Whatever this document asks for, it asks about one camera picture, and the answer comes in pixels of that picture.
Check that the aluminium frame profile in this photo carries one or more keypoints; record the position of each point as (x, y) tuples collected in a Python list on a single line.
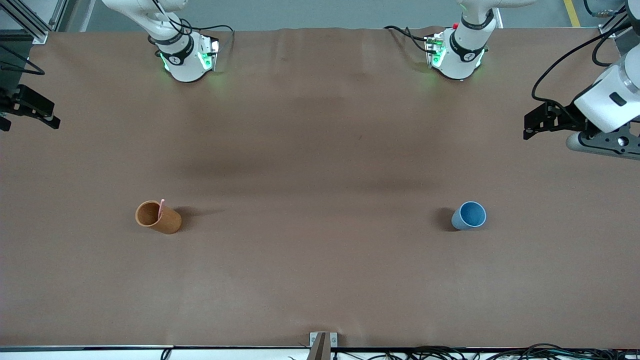
[(625, 42), (30, 22)]

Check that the blue cup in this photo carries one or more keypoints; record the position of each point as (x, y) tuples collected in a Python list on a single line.
[(470, 216)]

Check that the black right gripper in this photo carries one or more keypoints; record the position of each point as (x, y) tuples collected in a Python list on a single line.
[(11, 101)]

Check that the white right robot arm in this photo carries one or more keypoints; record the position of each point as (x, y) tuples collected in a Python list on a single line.
[(182, 60)]

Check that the brown table cover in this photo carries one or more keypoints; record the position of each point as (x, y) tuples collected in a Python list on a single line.
[(320, 260)]

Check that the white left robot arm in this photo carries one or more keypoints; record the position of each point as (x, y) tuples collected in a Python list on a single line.
[(465, 47)]

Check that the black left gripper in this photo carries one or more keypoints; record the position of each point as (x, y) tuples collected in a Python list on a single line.
[(568, 119)]

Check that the orange cylindrical cup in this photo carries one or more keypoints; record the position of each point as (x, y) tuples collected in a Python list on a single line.
[(167, 222)]

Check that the pink chopstick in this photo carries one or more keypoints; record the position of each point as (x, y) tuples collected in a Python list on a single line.
[(161, 209)]

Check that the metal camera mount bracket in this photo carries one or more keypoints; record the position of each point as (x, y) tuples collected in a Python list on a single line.
[(322, 342)]

